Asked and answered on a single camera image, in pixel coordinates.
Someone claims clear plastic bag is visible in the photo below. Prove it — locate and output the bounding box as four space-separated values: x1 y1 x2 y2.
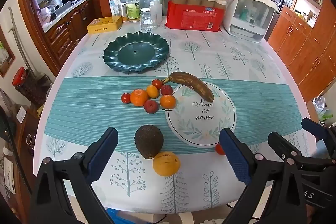
312 95 334 125

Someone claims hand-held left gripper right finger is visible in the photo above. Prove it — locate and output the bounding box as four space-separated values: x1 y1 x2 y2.
219 128 307 224

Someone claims small yellow-orange citrus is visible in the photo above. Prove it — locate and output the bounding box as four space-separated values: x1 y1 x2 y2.
146 85 159 99

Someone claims white plastic bottle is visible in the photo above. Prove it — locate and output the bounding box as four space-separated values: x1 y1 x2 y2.
149 0 162 21

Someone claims large blemished orange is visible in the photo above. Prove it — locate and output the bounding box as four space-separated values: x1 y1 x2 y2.
153 152 181 177

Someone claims dark red plum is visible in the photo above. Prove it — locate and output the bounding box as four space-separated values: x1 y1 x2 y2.
160 84 173 96

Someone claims wooden sideboard cabinet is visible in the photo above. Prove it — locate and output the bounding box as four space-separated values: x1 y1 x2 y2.
267 5 336 104

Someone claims clear ribbed drinking glass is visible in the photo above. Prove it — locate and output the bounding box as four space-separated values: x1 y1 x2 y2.
140 11 158 31

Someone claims blue and white carton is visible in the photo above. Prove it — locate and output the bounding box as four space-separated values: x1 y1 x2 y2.
109 0 121 17

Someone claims wooden kitchen cabinet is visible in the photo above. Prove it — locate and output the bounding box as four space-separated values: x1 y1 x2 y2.
42 0 103 68

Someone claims white countertop appliance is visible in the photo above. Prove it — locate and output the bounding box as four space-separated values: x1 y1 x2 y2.
223 0 281 43

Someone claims red lidded storage jar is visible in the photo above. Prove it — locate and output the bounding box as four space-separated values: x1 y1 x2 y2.
12 67 51 106

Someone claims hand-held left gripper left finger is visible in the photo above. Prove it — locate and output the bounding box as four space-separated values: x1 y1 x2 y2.
29 127 118 224

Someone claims orange tangerine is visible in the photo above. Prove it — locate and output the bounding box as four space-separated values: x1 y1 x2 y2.
160 94 176 109
130 89 150 107

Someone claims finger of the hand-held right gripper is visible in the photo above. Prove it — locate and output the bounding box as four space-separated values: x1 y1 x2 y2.
267 132 336 174
301 118 336 159

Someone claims dark avocado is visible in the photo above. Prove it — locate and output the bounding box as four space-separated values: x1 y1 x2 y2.
134 124 164 160

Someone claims yellow flat box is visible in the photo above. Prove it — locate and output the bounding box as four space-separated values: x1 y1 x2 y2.
87 16 122 35

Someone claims overripe brown banana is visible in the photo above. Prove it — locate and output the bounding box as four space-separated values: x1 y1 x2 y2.
162 71 215 103

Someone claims dark green scalloped plate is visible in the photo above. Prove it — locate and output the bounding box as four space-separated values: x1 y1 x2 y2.
103 32 170 74

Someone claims red paper cup package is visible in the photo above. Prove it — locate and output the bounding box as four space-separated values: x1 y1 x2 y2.
161 0 234 32

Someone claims small red apple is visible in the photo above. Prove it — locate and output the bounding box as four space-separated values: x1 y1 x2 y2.
144 100 159 114

